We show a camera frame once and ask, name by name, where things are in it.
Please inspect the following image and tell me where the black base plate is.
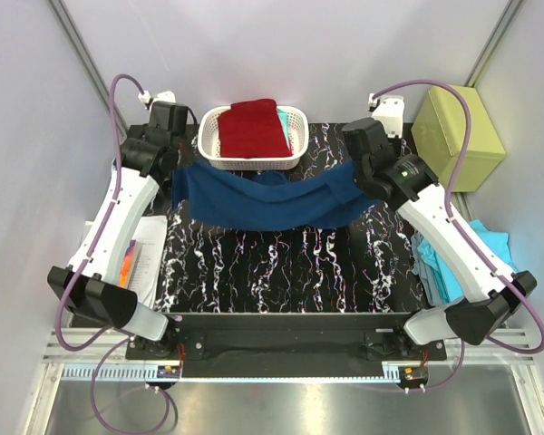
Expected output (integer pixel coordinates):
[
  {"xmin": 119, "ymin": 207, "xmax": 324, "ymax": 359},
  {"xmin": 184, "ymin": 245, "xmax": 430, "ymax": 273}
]
[{"xmin": 126, "ymin": 313, "xmax": 447, "ymax": 362}]

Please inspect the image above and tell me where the Roald Dahl book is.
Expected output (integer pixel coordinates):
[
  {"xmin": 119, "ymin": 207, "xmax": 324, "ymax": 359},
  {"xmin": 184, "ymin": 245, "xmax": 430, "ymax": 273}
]
[{"xmin": 118, "ymin": 240, "xmax": 141, "ymax": 288}]

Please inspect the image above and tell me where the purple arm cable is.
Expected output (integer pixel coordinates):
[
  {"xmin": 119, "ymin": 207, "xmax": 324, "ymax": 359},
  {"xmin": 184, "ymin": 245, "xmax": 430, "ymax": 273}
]
[
  {"xmin": 53, "ymin": 74, "xmax": 182, "ymax": 432},
  {"xmin": 374, "ymin": 80, "xmax": 544, "ymax": 394}
]

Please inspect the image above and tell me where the folded teal t shirt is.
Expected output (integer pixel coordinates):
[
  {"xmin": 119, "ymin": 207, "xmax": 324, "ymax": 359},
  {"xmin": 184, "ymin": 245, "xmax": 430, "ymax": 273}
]
[{"xmin": 277, "ymin": 108, "xmax": 292, "ymax": 151}]

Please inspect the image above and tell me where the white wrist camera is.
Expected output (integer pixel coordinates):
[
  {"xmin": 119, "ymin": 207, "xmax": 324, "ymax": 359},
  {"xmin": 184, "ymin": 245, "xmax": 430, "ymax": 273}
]
[
  {"xmin": 368, "ymin": 93, "xmax": 405, "ymax": 139},
  {"xmin": 138, "ymin": 91, "xmax": 176, "ymax": 111}
]

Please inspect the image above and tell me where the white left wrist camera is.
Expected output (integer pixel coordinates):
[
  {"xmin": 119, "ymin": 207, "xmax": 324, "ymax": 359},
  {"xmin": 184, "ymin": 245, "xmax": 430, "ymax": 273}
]
[{"xmin": 138, "ymin": 91, "xmax": 176, "ymax": 111}]

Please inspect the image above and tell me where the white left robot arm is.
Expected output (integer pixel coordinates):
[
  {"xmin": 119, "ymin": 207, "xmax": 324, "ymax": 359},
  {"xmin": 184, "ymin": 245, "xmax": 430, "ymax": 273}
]
[{"xmin": 47, "ymin": 92, "xmax": 189, "ymax": 359}]

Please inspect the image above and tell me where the cyan t shirt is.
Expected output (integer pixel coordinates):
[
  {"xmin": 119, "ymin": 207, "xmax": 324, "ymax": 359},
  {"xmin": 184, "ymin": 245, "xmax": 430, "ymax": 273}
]
[{"xmin": 432, "ymin": 219, "xmax": 517, "ymax": 303}]

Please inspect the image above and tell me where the grey-blue t shirt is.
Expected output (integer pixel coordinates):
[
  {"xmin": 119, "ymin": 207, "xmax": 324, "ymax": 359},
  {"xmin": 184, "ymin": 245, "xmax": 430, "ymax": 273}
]
[{"xmin": 410, "ymin": 233, "xmax": 449, "ymax": 306}]

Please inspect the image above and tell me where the navy blue t shirt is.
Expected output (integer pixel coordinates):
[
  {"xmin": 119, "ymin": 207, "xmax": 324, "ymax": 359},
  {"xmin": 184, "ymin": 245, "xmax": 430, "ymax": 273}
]
[{"xmin": 171, "ymin": 161, "xmax": 379, "ymax": 232}]

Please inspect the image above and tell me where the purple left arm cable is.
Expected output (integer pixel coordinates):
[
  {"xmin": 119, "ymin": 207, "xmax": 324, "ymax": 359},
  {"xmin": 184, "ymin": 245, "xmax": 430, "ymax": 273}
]
[{"xmin": 53, "ymin": 74, "xmax": 182, "ymax": 432}]

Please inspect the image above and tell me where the white plastic basket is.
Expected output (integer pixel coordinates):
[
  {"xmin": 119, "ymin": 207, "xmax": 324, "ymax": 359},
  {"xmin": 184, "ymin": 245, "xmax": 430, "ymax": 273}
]
[{"xmin": 197, "ymin": 105, "xmax": 309, "ymax": 171}]

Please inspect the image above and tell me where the folded red t shirt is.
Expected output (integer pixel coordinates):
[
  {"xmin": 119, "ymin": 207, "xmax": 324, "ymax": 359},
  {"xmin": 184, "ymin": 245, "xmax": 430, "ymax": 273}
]
[{"xmin": 218, "ymin": 99, "xmax": 292, "ymax": 159}]

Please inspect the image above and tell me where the yellow-green box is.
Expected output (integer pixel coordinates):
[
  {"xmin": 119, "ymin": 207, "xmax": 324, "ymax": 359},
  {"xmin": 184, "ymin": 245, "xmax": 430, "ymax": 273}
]
[{"xmin": 412, "ymin": 86, "xmax": 506, "ymax": 193}]

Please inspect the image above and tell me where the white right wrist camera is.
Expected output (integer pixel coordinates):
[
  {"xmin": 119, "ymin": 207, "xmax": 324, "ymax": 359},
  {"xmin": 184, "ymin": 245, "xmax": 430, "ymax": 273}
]
[{"xmin": 368, "ymin": 93, "xmax": 405, "ymax": 139}]

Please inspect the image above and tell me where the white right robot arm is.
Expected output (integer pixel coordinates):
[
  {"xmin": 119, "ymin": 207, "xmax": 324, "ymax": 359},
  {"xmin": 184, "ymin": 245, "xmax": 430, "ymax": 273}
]
[{"xmin": 342, "ymin": 118, "xmax": 537, "ymax": 360}]

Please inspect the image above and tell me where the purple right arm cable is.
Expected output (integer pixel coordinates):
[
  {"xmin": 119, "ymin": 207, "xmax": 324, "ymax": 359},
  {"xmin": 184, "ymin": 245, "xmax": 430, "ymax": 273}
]
[{"xmin": 374, "ymin": 80, "xmax": 544, "ymax": 394}]

